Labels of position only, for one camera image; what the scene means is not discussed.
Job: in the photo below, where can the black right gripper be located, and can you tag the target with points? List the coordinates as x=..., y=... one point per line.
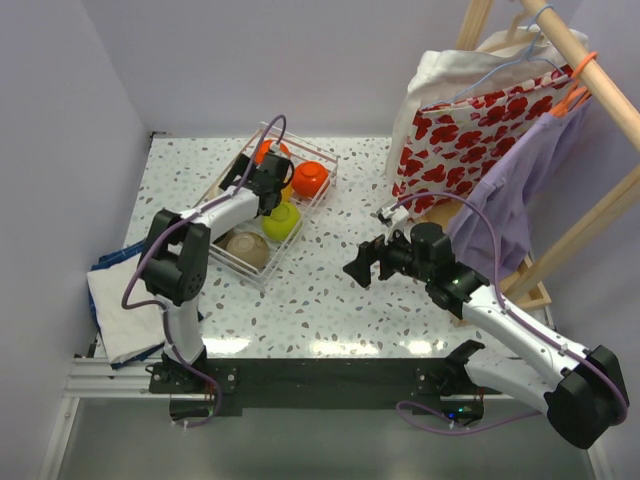
x=370, y=252

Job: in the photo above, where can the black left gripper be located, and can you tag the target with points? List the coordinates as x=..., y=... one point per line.
x=239, y=173

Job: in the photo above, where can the yellow orange bowl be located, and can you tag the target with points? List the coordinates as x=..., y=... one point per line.
x=286, y=193

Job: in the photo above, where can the lime green bowl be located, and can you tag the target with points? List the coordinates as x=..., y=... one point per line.
x=281, y=222

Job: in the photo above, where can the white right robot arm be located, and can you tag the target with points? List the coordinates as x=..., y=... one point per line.
x=580, y=391

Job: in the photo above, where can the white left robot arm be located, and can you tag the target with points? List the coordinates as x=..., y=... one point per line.
x=174, y=261

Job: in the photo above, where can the wooden clothes rack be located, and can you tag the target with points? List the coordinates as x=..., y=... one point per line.
x=524, y=286

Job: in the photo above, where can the beige flower painted bowl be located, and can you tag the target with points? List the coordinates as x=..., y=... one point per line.
x=250, y=248

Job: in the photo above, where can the lavender shirt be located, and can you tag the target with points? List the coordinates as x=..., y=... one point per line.
x=495, y=242

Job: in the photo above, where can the red flower tote bag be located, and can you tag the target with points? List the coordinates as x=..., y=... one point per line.
x=450, y=147

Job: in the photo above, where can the white blue folded towel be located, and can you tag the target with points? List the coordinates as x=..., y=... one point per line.
x=126, y=335

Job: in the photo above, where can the white canvas tote bag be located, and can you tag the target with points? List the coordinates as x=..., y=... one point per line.
x=442, y=74

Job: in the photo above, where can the orange hanger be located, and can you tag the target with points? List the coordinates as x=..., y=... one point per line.
x=577, y=93

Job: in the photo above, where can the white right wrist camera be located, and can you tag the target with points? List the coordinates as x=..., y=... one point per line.
x=393, y=217

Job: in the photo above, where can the white wire dish rack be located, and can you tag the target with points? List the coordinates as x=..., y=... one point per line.
x=300, y=151

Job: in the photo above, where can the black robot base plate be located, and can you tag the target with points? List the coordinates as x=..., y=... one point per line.
x=315, y=384

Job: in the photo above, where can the blue wire hanger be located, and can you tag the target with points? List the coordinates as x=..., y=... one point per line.
x=527, y=55

